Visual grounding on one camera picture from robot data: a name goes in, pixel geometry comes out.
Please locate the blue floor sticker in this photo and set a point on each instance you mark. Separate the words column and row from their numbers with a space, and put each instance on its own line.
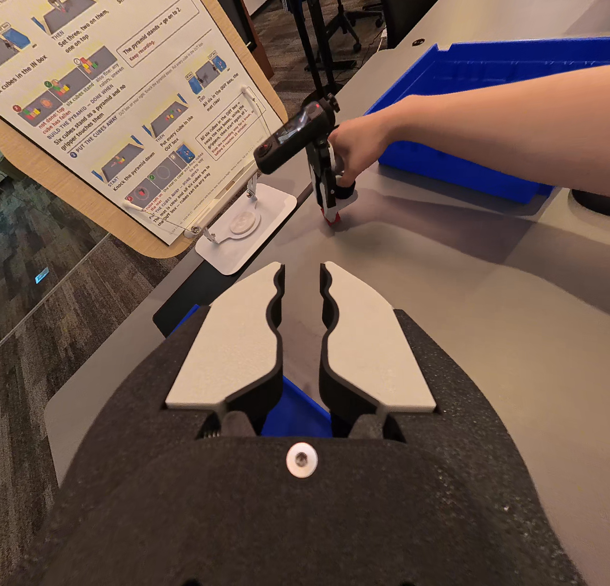
column 42, row 276

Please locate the red wooden cube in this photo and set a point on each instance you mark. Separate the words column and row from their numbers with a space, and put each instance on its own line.
column 333, row 217

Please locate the black office chair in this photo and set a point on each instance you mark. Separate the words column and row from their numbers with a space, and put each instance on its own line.
column 350, row 18
column 414, row 4

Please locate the blue plastic bin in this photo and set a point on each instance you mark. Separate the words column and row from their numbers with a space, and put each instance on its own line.
column 295, row 414
column 476, row 61

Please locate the black rounded pad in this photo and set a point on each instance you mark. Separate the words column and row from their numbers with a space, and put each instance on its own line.
column 593, row 203

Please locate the person's right forearm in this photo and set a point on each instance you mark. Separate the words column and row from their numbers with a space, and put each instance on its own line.
column 500, row 128

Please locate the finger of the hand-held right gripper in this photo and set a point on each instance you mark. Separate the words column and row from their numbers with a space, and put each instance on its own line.
column 318, row 190
column 342, row 205

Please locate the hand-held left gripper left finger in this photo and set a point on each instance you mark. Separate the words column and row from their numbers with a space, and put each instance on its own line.
column 224, row 357

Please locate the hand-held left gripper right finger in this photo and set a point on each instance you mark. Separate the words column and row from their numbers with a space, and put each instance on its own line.
column 376, row 357

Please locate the black floor lamp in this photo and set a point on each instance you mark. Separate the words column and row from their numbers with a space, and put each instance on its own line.
column 321, row 47

